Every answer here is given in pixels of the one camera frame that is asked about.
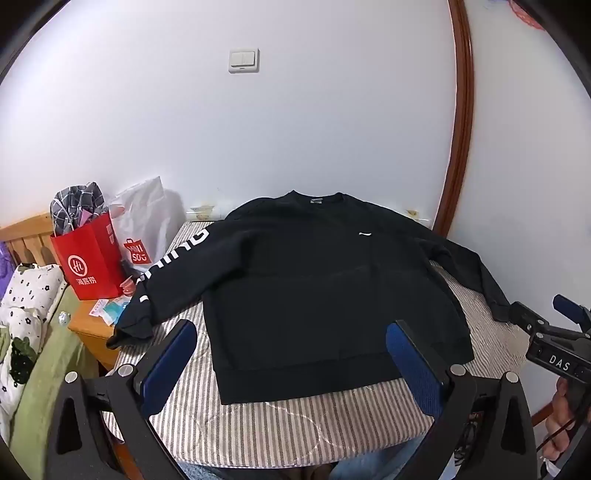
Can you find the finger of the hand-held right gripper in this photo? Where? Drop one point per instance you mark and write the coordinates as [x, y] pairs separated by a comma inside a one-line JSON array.
[[528, 321], [570, 309]]

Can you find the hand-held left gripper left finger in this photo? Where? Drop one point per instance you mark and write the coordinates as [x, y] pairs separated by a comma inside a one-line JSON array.
[[168, 360]]

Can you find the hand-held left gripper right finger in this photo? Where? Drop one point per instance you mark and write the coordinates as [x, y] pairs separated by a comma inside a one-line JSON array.
[[415, 369]]

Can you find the black sweatshirt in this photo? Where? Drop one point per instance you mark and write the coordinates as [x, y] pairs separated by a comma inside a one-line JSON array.
[[300, 286]]

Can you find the person's right hand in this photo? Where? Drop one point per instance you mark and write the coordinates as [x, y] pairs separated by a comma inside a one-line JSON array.
[[559, 420]]

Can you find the teal packet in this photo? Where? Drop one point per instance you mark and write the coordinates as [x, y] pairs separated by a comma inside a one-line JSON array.
[[115, 313]]

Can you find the pink jar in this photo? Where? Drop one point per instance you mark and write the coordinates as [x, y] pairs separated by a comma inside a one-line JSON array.
[[129, 284]]

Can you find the wooden nightstand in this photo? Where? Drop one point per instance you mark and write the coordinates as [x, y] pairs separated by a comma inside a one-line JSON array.
[[87, 327]]

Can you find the white card packet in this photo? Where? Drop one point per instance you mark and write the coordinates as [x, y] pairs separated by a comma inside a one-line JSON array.
[[98, 308]]

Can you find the green blanket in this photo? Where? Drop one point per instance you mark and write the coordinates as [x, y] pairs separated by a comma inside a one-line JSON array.
[[51, 369]]

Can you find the red paper bag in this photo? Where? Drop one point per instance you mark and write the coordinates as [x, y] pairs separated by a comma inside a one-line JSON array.
[[90, 258]]

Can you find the striped mattress pad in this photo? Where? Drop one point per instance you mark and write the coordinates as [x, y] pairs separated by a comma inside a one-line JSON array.
[[295, 429]]

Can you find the white shopping bag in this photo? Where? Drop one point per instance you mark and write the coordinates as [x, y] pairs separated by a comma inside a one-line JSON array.
[[147, 217]]

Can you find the floral pillow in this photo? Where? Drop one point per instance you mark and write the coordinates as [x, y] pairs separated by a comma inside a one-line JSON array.
[[27, 295]]

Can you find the grey plaid cloth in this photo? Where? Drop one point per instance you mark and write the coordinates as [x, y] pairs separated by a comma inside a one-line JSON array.
[[74, 205]]

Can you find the purple cloth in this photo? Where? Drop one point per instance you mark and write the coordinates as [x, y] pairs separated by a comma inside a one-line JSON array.
[[3, 272]]

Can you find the wooden headboard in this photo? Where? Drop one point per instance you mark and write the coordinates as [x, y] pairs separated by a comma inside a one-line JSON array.
[[27, 235]]

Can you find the brown wooden door frame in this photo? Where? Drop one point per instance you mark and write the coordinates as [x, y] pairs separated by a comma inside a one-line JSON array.
[[461, 115]]

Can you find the red wall decoration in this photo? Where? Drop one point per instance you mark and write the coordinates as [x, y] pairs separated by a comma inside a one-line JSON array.
[[526, 14]]

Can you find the white light switch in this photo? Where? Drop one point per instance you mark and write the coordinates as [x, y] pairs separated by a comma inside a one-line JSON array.
[[244, 60]]

